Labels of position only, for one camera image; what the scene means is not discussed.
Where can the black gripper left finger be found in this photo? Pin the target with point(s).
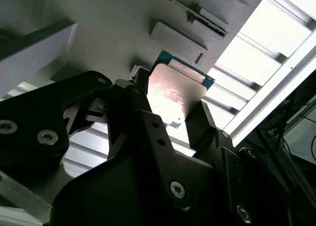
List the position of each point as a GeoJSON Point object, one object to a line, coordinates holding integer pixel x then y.
{"type": "Point", "coordinates": [37, 112]}

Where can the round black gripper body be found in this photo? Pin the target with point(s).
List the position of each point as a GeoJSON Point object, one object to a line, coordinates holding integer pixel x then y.
{"type": "Point", "coordinates": [118, 198]}

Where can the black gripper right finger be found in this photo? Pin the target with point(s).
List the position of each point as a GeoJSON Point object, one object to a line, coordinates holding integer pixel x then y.
{"type": "Point", "coordinates": [200, 132]}

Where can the silver CPU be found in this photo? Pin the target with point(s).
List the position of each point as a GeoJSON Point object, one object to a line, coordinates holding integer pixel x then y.
{"type": "Point", "coordinates": [172, 87]}

